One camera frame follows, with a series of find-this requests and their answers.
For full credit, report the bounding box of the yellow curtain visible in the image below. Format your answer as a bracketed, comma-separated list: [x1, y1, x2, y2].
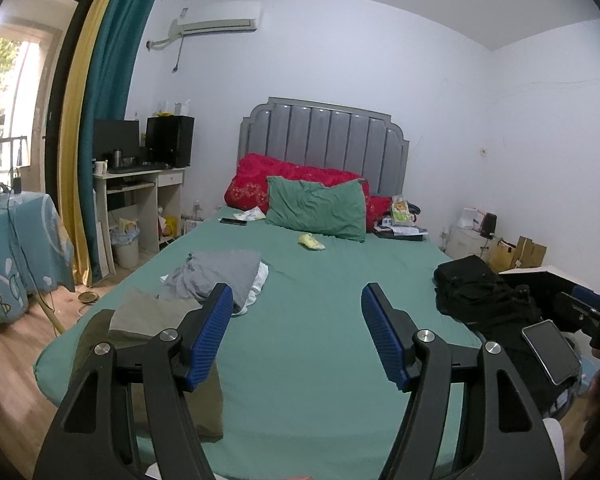
[60, 0, 131, 286]

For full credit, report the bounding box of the white computer desk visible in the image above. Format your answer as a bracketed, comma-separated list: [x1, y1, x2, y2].
[92, 166, 186, 276]

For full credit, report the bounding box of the smartphone with grey screen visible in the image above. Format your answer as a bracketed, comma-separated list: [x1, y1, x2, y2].
[521, 320, 582, 387]

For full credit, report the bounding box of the olive green garment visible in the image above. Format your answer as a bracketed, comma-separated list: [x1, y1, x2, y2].
[72, 307, 226, 441]

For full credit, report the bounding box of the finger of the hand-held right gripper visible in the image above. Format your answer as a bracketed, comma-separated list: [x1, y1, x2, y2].
[554, 284, 600, 333]

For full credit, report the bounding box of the grey padded headboard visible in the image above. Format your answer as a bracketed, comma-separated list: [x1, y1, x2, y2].
[237, 96, 411, 206]

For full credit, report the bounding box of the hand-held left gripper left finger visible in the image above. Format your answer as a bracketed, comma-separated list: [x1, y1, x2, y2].
[32, 282, 235, 480]

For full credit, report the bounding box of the green pillow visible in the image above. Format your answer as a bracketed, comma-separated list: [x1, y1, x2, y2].
[265, 176, 368, 243]

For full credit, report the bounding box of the teal curtain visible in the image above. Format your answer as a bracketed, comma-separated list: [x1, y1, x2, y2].
[77, 0, 165, 283]

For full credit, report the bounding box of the white air conditioner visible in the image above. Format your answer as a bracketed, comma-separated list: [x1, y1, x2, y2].
[176, 1, 262, 37]

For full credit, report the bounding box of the khaki folded garment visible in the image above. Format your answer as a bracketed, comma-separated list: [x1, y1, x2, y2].
[108, 287, 203, 351]

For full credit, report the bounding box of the black bag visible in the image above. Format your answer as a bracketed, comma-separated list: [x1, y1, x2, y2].
[432, 255, 543, 333]

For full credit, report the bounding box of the air conditioner hose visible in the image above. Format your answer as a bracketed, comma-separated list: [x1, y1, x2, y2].
[146, 30, 186, 73]

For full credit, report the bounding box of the cardboard box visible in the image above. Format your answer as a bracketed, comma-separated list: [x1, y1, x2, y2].
[489, 237, 517, 271]
[515, 236, 548, 269]

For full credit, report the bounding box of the white trash bin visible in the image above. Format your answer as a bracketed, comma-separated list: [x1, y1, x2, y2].
[111, 225, 142, 269]

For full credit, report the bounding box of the white nightstand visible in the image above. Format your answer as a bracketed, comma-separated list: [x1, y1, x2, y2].
[445, 222, 488, 261]

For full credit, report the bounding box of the white garment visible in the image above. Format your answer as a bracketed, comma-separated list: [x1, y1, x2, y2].
[160, 260, 271, 317]

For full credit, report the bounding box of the green snack bag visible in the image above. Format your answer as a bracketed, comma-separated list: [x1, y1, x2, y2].
[389, 196, 415, 226]

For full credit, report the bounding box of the red pillow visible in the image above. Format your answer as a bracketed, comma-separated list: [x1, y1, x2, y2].
[224, 153, 393, 221]

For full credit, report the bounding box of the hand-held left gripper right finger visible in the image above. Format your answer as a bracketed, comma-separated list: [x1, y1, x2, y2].
[361, 282, 563, 480]

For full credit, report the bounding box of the bed with green sheet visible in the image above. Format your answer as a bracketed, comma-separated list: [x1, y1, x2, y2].
[34, 205, 486, 480]

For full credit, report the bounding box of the grey garment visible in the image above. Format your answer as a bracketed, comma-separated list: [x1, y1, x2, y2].
[172, 250, 263, 313]

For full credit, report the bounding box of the black monitor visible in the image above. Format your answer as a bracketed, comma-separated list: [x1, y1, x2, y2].
[92, 119, 141, 168]

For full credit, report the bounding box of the blue printed cloth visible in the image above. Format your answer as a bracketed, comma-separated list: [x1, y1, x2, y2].
[0, 191, 76, 361]

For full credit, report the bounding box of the black computer tower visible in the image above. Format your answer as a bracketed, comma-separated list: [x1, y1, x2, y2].
[145, 115, 196, 168]

